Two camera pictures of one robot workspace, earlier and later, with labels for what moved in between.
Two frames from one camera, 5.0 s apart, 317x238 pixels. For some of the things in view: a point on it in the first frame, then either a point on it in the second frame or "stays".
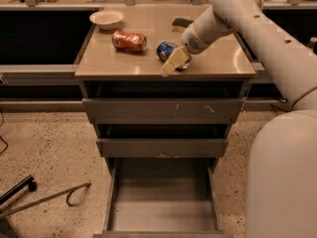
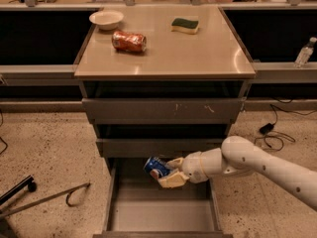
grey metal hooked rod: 67,191 stays
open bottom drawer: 162,197 stays
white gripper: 192,41 to 191,167
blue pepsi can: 163,52 to 154,163
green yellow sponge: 180,24 stays
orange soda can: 129,42 stays
